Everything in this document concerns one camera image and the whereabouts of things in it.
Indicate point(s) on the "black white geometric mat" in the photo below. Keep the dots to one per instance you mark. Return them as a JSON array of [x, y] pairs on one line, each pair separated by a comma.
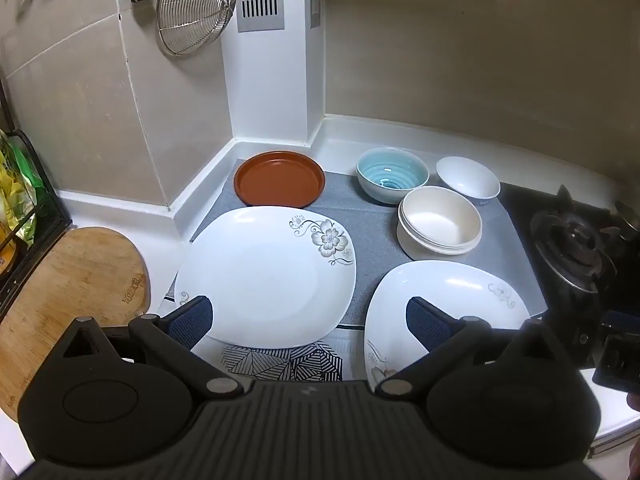
[[280, 360]]

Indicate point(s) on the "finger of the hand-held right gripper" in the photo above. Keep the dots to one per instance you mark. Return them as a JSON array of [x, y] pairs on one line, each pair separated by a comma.
[[620, 355]]

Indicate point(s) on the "white bowl blue rim pattern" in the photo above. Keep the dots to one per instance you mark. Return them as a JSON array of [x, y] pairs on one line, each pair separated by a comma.
[[465, 175]]

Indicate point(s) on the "gas burner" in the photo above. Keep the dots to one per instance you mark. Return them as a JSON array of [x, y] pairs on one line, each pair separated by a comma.
[[575, 245]]

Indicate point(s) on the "cream bowl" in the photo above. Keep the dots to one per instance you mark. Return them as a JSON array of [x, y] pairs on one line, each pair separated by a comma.
[[425, 252], [440, 215]]

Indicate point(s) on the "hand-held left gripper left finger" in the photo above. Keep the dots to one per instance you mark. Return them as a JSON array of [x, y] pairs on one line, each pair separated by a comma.
[[192, 321]]

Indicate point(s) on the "grey counter mat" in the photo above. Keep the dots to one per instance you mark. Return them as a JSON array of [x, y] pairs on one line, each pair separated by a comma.
[[370, 230]]

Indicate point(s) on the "black gas stove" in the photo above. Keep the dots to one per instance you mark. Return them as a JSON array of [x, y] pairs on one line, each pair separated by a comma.
[[520, 210]]

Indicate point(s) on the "green yellow packets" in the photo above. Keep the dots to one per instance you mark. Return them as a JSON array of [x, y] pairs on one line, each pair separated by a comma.
[[20, 175]]

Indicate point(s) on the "large white floral plate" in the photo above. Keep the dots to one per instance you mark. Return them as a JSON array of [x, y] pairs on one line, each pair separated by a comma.
[[260, 275]]

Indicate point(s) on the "brown round plate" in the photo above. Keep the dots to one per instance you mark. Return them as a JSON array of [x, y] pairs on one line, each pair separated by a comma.
[[277, 175]]

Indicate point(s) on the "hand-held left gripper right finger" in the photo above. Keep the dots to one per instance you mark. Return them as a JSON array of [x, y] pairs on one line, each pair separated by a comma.
[[425, 321]]

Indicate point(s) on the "wooden cutting board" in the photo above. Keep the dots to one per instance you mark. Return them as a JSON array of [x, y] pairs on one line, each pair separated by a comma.
[[75, 280]]

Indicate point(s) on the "teal striped bowl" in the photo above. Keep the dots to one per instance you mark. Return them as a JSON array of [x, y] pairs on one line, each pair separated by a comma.
[[392, 175]]

